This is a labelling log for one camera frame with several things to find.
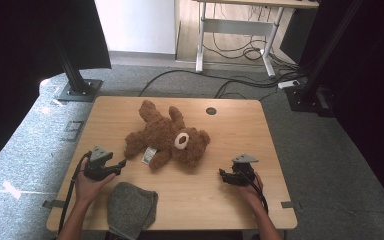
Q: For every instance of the white power strip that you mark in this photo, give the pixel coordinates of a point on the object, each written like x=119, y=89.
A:
x=288, y=84

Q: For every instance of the brown teddy bear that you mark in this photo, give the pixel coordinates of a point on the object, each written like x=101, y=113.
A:
x=161, y=136

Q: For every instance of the black metal stand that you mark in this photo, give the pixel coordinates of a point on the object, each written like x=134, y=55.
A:
x=308, y=98
x=76, y=85

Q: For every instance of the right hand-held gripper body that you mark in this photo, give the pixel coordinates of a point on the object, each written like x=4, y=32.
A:
x=243, y=175

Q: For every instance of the grey tape strip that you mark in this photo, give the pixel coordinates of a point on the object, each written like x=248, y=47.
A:
x=54, y=204
x=287, y=204

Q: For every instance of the grey knit hat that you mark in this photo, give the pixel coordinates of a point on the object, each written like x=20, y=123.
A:
x=130, y=206

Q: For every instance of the black curtain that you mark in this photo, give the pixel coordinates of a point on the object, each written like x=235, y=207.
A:
x=13, y=50
x=373, y=100

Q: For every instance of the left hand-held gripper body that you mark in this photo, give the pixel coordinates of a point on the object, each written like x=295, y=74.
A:
x=96, y=168

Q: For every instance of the person's right hand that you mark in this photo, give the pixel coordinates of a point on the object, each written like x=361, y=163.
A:
x=255, y=195

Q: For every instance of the person's left hand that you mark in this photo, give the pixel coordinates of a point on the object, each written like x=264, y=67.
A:
x=88, y=190

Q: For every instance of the white-framed wooden desk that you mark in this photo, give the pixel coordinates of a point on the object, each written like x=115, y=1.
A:
x=236, y=27

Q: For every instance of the grey floor tape square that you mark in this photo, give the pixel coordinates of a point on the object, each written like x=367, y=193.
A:
x=69, y=131

